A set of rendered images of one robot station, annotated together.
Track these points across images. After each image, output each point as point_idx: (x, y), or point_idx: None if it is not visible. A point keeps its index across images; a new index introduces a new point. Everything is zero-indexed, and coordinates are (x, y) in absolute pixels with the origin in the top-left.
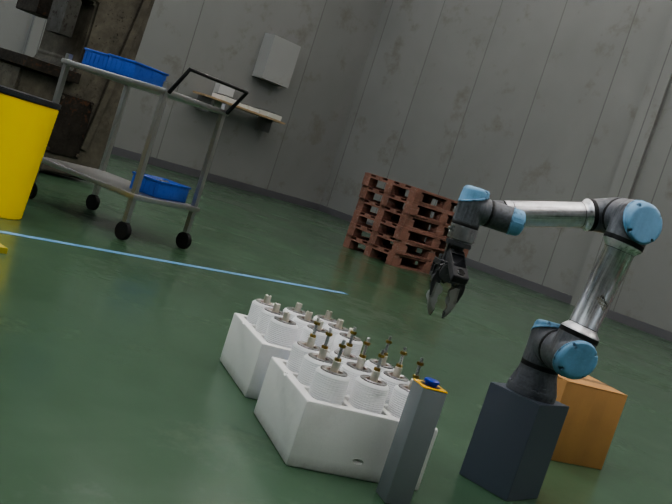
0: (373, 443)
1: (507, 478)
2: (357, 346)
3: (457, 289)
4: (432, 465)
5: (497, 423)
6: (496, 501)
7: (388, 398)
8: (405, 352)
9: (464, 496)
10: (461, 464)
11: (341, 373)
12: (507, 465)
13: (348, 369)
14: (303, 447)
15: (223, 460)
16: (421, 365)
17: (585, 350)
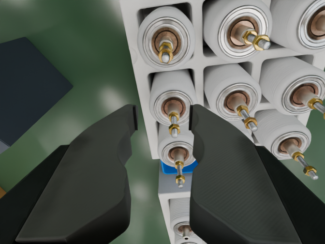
0: None
1: (17, 47)
2: (178, 215)
3: (45, 229)
4: (100, 92)
5: (14, 96)
6: (36, 28)
7: (181, 75)
8: (172, 127)
9: (75, 18)
10: (67, 114)
11: (313, 16)
12: (13, 55)
13: (258, 85)
14: None
15: None
16: (164, 47)
17: None
